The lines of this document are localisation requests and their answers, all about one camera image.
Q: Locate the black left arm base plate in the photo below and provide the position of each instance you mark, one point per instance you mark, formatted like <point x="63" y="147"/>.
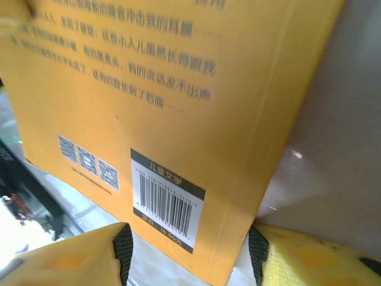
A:
<point x="41" y="196"/>

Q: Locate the yellow paperback book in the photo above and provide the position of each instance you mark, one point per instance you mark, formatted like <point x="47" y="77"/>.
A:
<point x="149" y="104"/>

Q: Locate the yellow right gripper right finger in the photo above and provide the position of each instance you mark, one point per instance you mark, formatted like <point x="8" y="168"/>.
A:
<point x="312" y="262"/>

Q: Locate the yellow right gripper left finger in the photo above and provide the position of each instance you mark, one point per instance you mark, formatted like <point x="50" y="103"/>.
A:
<point x="74" y="259"/>

